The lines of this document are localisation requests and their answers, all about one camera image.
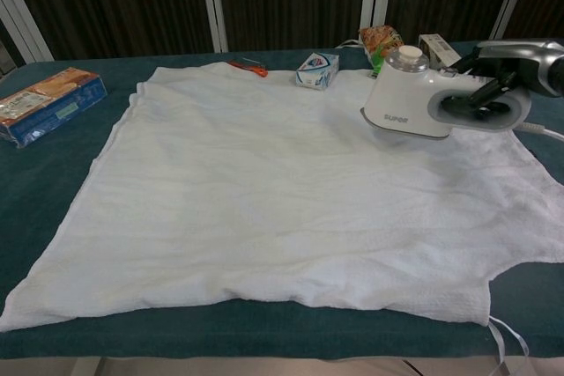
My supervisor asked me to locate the white blue soap box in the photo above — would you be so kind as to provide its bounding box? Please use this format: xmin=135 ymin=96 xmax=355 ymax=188
xmin=295 ymin=52 xmax=341 ymax=92

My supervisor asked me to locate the white handheld steam iron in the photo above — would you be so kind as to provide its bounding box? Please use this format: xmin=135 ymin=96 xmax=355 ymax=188
xmin=360 ymin=44 xmax=532 ymax=142

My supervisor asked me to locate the orange blue biscuit box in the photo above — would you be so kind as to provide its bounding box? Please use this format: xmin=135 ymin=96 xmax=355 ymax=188
xmin=0 ymin=66 xmax=108 ymax=150

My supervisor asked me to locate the teal table cover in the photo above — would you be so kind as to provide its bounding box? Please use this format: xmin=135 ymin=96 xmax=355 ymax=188
xmin=0 ymin=39 xmax=564 ymax=359

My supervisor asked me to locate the orange handled small tool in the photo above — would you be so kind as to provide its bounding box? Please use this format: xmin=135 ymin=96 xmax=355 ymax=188
xmin=227 ymin=57 xmax=269 ymax=79

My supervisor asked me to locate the green orange snack bag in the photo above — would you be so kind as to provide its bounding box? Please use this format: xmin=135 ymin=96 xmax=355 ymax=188
xmin=358 ymin=25 xmax=404 ymax=80

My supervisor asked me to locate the long white cling film box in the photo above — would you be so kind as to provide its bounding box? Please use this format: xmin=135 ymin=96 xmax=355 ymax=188
xmin=417 ymin=33 xmax=463 ymax=70

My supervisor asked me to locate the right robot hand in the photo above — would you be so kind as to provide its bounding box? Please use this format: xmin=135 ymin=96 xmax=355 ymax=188
xmin=440 ymin=39 xmax=560 ymax=120

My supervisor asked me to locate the white cloth apron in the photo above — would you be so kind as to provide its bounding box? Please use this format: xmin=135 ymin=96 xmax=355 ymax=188
xmin=0 ymin=65 xmax=564 ymax=376

